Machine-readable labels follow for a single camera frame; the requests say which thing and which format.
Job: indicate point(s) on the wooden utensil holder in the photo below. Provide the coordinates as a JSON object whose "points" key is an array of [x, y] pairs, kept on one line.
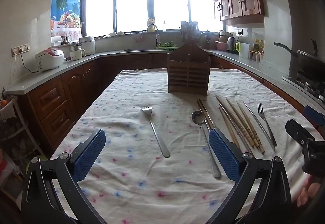
{"points": [[188, 79]]}

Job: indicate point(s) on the large white steamer pot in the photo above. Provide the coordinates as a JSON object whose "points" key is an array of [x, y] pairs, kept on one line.
{"points": [[87, 45]]}

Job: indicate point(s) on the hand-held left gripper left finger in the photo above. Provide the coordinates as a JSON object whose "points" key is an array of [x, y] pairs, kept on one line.
{"points": [[88, 156]]}

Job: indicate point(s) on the small white electric pot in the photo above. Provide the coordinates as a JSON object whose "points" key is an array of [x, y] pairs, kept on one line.
{"points": [[77, 53]]}

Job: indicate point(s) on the pink plastic basin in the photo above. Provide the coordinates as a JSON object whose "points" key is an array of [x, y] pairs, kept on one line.
{"points": [[220, 46]]}

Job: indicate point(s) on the yellow detergent bottle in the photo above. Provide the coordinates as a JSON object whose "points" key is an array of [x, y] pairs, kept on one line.
{"points": [[151, 23]]}

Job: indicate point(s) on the steel spoon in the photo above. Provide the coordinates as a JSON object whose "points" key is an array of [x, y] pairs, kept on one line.
{"points": [[198, 117]]}

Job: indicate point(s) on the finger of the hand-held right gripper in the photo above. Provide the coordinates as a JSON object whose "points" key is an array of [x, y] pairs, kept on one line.
{"points": [[298, 131], [312, 115]]}

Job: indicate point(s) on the gas stove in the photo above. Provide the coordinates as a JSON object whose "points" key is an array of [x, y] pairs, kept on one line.
{"points": [[308, 84]]}

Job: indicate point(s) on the yellow cooking oil bottle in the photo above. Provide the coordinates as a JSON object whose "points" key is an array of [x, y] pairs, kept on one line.
{"points": [[257, 45]]}

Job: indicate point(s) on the kitchen window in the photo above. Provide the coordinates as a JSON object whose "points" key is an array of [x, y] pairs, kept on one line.
{"points": [[132, 3]]}

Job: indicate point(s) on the green basket of vegetables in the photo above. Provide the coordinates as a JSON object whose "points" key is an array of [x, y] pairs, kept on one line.
{"points": [[166, 45]]}

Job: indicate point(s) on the white bowls on sill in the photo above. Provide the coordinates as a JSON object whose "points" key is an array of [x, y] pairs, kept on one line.
{"points": [[113, 34]]}

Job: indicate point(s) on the wooden lower cabinets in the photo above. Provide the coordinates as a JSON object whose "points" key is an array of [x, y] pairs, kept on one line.
{"points": [[53, 102]]}

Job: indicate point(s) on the beige lidded container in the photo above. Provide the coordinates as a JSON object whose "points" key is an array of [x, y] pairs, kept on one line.
{"points": [[224, 35]]}

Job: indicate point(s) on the person's right hand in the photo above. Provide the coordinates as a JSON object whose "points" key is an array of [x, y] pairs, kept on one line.
{"points": [[308, 194]]}

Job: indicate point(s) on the row of spice jars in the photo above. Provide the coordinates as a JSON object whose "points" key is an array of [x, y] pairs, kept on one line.
{"points": [[255, 56]]}

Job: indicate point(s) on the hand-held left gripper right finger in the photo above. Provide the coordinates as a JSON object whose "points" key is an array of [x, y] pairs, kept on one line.
{"points": [[223, 155]]}

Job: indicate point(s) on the white wall socket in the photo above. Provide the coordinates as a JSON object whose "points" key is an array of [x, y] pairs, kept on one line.
{"points": [[241, 32]]}

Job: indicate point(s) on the floral white tablecloth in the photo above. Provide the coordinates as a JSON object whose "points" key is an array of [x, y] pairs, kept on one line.
{"points": [[127, 183]]}

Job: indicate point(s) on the light wooden chopstick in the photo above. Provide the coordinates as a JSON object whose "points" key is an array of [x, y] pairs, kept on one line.
{"points": [[238, 117], [227, 125], [247, 120]]}

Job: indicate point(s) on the dark brown chopstick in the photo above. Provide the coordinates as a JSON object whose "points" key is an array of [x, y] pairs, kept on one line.
{"points": [[207, 111], [203, 113]]}

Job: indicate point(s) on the palm and fruit wall poster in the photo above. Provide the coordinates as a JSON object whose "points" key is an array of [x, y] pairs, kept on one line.
{"points": [[64, 3]]}

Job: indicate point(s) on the clear soap dispenser bottle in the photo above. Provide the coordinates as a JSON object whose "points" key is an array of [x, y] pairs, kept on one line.
{"points": [[164, 26]]}

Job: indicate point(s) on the steel fork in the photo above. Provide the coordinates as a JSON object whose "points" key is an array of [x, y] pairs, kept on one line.
{"points": [[265, 120], [155, 130]]}

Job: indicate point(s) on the wall socket strip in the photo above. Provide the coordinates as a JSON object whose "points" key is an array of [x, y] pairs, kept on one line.
{"points": [[20, 49]]}

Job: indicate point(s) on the steel electric kettle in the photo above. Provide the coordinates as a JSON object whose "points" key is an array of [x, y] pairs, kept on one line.
{"points": [[230, 45]]}

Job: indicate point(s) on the white and red rice cooker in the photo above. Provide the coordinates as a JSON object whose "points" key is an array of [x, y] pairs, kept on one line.
{"points": [[49, 59]]}

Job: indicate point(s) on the steel chopstick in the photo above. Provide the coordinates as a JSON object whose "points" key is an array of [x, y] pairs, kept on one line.
{"points": [[229, 118], [256, 120]]}

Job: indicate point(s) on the chrome kitchen faucet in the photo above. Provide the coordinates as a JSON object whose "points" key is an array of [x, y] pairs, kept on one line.
{"points": [[152, 26]]}

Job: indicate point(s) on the black wok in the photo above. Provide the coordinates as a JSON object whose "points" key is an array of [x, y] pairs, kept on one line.
{"points": [[308, 60]]}

